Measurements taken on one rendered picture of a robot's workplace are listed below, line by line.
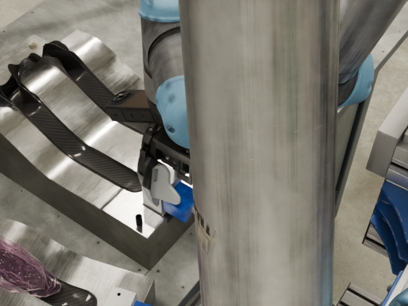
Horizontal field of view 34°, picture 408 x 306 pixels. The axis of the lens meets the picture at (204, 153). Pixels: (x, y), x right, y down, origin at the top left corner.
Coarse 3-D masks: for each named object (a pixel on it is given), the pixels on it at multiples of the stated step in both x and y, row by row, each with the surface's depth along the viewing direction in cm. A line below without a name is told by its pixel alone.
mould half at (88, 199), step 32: (0, 64) 124; (96, 64) 115; (64, 96) 110; (0, 128) 104; (32, 128) 106; (96, 128) 110; (128, 128) 110; (0, 160) 111; (32, 160) 104; (64, 160) 105; (128, 160) 105; (160, 160) 105; (32, 192) 111; (64, 192) 103; (96, 192) 101; (128, 192) 101; (96, 224) 103; (128, 224) 97; (160, 224) 97; (128, 256) 103; (160, 256) 103
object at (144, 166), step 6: (150, 144) 86; (144, 150) 86; (144, 156) 86; (150, 156) 87; (138, 162) 87; (144, 162) 86; (150, 162) 86; (156, 162) 88; (138, 168) 87; (144, 168) 87; (150, 168) 87; (138, 174) 88; (144, 174) 87; (150, 174) 88; (144, 180) 90; (150, 180) 89; (144, 186) 91; (150, 186) 90
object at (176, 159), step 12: (156, 108) 79; (144, 132) 85; (156, 132) 85; (144, 144) 86; (156, 144) 84; (168, 144) 83; (156, 156) 86; (168, 156) 86; (180, 156) 82; (180, 168) 86
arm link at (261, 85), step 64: (192, 0) 33; (256, 0) 31; (320, 0) 32; (192, 64) 34; (256, 64) 32; (320, 64) 33; (192, 128) 36; (256, 128) 34; (320, 128) 35; (256, 192) 35; (320, 192) 36; (256, 256) 37; (320, 256) 38
